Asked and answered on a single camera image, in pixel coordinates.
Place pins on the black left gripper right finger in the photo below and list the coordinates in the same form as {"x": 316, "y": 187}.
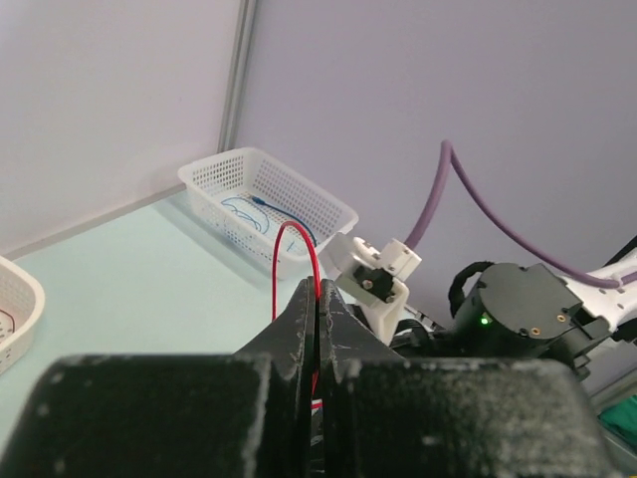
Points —
{"x": 388, "y": 416}

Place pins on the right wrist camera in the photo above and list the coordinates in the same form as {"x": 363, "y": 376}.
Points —
{"x": 374, "y": 279}

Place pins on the white basket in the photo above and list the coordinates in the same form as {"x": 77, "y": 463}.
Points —
{"x": 244, "y": 195}
{"x": 22, "y": 304}

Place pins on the white basket right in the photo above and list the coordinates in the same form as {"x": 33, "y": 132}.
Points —
{"x": 244, "y": 195}

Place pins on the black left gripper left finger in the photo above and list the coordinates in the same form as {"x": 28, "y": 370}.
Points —
{"x": 246, "y": 414}

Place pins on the green cloth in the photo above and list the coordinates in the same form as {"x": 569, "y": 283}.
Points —
{"x": 621, "y": 419}

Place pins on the white basket top centre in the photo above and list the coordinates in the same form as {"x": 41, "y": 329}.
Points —
{"x": 22, "y": 304}

